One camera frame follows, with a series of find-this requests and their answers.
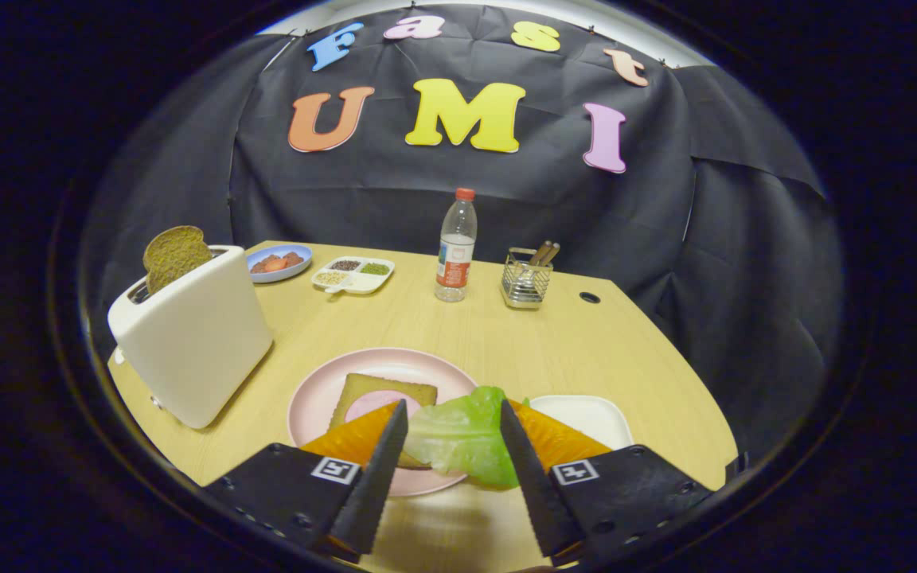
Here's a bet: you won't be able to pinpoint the green lettuce leaf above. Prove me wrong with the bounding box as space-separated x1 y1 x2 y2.
404 386 531 489

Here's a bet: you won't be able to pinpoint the white divided tray with grains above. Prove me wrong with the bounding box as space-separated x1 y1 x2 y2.
310 255 396 295

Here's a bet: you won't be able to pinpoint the brown toasted bread slice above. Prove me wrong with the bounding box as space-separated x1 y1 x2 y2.
142 226 213 297

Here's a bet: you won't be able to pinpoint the wire cutlery holder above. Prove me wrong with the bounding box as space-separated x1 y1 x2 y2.
500 248 553 310

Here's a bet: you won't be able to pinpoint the clear bottle with red cap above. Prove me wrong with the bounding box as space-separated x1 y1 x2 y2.
435 188 478 303

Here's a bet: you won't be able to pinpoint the blue plate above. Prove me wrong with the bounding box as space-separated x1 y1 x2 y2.
246 244 314 284

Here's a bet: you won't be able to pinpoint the pink ham slice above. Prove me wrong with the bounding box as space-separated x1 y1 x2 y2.
345 390 419 423

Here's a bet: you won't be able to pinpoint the cooked meat pieces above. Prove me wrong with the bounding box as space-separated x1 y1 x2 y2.
250 251 305 275

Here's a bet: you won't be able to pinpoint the black backdrop cloth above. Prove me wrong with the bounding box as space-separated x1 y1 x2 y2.
80 4 845 470

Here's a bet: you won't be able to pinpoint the pink plate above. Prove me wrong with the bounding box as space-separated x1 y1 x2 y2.
287 347 479 498

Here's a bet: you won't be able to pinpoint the small white dish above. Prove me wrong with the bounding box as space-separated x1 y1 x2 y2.
529 395 634 451

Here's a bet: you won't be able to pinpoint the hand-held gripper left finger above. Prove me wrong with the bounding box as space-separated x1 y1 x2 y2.
204 400 410 558

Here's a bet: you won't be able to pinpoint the brown bread slice with ham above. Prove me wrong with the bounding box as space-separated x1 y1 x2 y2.
329 372 439 470

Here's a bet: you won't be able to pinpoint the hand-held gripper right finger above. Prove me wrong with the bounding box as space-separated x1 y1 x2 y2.
500 400 714 566

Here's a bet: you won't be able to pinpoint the white toaster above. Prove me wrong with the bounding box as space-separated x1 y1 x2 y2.
107 245 275 431

